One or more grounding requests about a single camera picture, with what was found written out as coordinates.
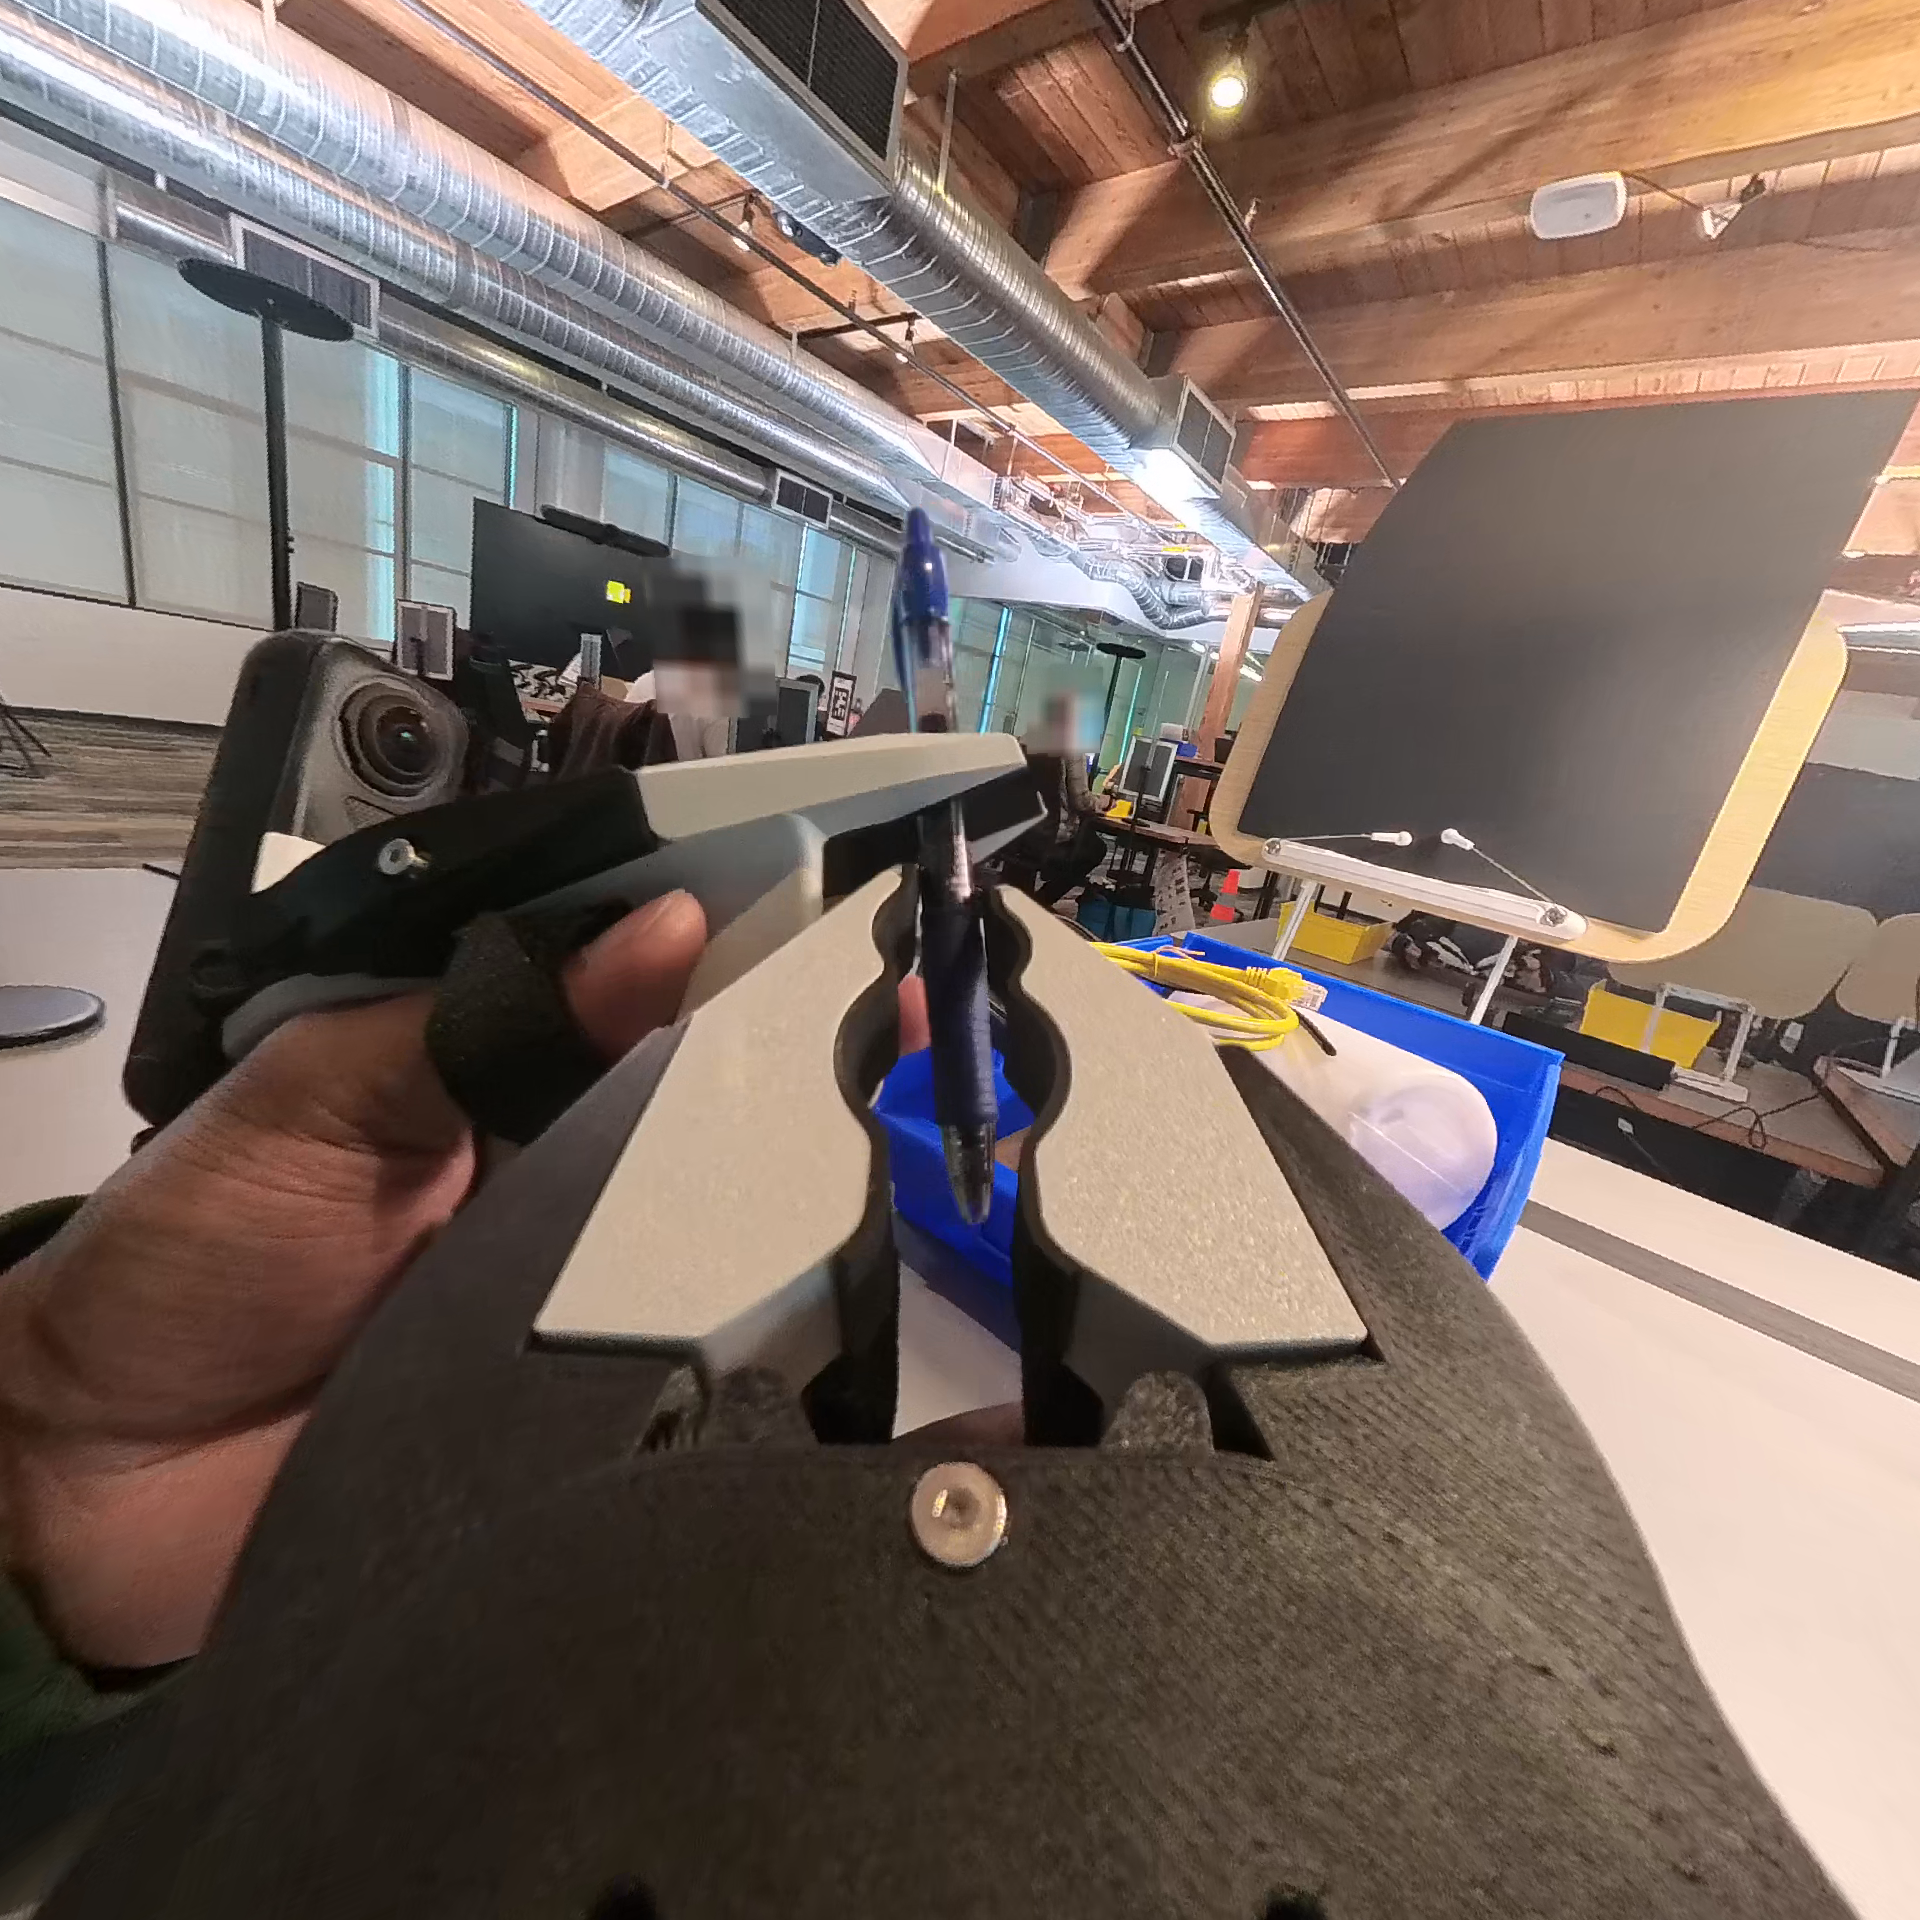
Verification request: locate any black board with wooden frame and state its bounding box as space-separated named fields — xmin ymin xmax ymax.
xmin=1206 ymin=385 xmax=1920 ymax=965

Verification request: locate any thin spiral metal duct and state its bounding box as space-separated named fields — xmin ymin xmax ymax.
xmin=106 ymin=181 xmax=962 ymax=528

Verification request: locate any blue pen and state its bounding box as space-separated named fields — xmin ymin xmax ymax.
xmin=890 ymin=508 xmax=1003 ymax=1229

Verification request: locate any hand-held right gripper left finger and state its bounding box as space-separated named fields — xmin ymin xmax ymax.
xmin=533 ymin=864 xmax=916 ymax=1445

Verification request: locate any yellow ethernet cable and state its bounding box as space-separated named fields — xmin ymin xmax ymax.
xmin=1092 ymin=942 xmax=1328 ymax=1048

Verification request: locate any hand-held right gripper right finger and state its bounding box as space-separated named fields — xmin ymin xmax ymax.
xmin=979 ymin=884 xmax=1370 ymax=1449

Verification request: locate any person's left hand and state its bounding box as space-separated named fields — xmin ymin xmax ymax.
xmin=0 ymin=886 xmax=714 ymax=1678

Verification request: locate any black television screen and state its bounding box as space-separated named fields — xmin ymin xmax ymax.
xmin=469 ymin=499 xmax=677 ymax=670

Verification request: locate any white board rail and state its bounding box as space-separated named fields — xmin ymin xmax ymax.
xmin=1260 ymin=827 xmax=1589 ymax=947

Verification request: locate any white plastic bottle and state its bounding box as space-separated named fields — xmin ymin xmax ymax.
xmin=1171 ymin=990 xmax=1501 ymax=1231

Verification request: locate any person's left forearm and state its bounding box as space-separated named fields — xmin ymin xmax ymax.
xmin=0 ymin=1191 xmax=203 ymax=1920

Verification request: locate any blue plastic bin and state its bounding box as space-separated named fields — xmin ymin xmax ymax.
xmin=874 ymin=931 xmax=1565 ymax=1353

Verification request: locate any metal duct with vent grilles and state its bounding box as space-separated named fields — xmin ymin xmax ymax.
xmin=525 ymin=0 xmax=1239 ymax=495

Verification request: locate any beige chair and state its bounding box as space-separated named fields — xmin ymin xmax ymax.
xmin=1838 ymin=900 xmax=1920 ymax=1038
xmin=1650 ymin=884 xmax=1883 ymax=1029

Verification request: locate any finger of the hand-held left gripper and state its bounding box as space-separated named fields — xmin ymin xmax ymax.
xmin=826 ymin=774 xmax=1056 ymax=910
xmin=634 ymin=728 xmax=1034 ymax=1033

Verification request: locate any black floor lamp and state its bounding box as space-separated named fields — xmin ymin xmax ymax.
xmin=175 ymin=259 xmax=356 ymax=633

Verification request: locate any black ceiling pipe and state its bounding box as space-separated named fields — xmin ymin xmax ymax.
xmin=1094 ymin=0 xmax=1404 ymax=489

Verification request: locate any white board stand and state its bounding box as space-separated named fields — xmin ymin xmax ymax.
xmin=1275 ymin=884 xmax=1518 ymax=1029

